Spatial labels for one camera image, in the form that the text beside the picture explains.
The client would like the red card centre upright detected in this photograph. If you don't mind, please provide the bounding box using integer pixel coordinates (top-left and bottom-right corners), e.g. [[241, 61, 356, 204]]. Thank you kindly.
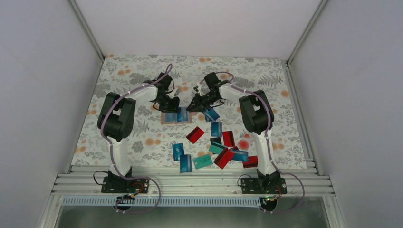
[[222, 131, 235, 147]]

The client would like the tan leather card holder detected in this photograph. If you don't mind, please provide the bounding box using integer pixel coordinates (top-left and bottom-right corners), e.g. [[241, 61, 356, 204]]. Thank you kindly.
[[161, 113, 192, 124]]

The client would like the teal green card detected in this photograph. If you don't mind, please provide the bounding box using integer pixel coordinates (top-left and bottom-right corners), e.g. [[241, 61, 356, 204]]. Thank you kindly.
[[209, 142, 227, 154]]

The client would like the red card bottom right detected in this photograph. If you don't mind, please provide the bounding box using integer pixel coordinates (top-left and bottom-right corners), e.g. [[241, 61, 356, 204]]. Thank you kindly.
[[242, 156, 258, 169]]

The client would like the aluminium rail frame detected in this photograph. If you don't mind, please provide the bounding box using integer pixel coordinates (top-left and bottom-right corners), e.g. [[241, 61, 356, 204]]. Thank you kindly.
[[51, 166, 334, 197]]

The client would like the black card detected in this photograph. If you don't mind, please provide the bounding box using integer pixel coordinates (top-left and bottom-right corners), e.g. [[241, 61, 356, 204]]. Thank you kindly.
[[210, 137, 222, 144]]

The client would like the perforated grey cable tray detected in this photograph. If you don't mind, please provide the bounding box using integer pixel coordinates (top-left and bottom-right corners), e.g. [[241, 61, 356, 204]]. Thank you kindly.
[[61, 196, 261, 208]]

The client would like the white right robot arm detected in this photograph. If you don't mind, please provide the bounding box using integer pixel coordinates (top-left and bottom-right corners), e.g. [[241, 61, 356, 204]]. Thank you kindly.
[[187, 72, 280, 193]]

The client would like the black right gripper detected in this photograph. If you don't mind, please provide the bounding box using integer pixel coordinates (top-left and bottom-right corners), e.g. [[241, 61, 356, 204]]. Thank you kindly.
[[187, 91, 220, 112]]

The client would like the teal card pile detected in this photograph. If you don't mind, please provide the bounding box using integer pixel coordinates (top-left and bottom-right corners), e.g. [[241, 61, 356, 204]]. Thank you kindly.
[[193, 154, 213, 169]]

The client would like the blue striped card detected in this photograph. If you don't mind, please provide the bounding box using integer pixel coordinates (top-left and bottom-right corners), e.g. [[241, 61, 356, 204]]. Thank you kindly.
[[180, 154, 192, 173]]

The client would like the floral patterned table mat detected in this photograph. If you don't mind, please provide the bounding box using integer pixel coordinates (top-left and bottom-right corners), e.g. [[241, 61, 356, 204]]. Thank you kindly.
[[71, 54, 307, 170]]

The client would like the blue card pile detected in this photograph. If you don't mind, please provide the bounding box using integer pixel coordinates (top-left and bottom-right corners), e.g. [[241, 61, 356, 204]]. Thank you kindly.
[[172, 143, 184, 162], [203, 109, 220, 122]]

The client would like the red card near wallet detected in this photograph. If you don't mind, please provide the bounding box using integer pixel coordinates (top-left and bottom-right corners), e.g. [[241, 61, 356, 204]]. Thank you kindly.
[[186, 127, 205, 144]]

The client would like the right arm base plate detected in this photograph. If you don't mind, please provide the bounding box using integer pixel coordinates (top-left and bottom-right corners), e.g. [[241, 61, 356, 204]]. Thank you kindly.
[[240, 178, 288, 195]]

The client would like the light blue card right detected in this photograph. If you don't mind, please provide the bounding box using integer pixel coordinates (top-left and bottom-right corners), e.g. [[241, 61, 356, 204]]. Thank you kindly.
[[231, 150, 249, 162]]

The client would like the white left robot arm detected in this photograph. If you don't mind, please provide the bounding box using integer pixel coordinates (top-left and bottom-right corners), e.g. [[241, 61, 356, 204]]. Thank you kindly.
[[97, 73, 180, 192]]

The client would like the red card lower centre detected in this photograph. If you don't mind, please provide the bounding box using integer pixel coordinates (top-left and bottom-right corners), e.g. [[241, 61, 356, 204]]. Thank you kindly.
[[213, 149, 234, 169]]

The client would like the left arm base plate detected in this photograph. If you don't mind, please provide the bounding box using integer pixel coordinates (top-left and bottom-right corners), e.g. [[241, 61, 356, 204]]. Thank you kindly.
[[101, 177, 149, 194]]

